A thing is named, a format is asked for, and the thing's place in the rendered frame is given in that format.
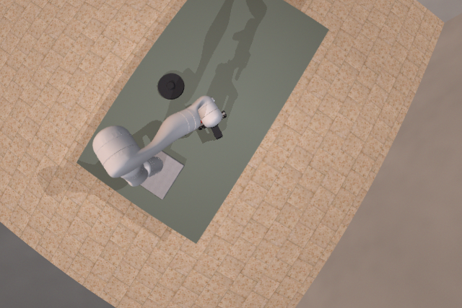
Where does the red kettle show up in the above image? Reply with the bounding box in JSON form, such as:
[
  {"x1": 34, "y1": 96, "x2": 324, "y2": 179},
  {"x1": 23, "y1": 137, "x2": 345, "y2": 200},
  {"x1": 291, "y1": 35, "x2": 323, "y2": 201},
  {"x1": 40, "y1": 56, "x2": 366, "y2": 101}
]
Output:
[{"x1": 212, "y1": 125, "x2": 223, "y2": 139}]

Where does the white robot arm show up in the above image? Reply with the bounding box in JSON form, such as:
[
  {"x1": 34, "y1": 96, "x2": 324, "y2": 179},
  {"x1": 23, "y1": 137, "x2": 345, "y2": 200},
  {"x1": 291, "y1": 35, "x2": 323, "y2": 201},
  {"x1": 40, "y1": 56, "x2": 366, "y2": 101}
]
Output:
[{"x1": 92, "y1": 96, "x2": 223, "y2": 187}]

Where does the black round disk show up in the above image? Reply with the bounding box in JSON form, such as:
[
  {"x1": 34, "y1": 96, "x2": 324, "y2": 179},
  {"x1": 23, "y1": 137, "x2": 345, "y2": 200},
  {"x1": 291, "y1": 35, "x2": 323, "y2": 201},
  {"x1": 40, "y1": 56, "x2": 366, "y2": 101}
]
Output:
[{"x1": 158, "y1": 73, "x2": 185, "y2": 100}]

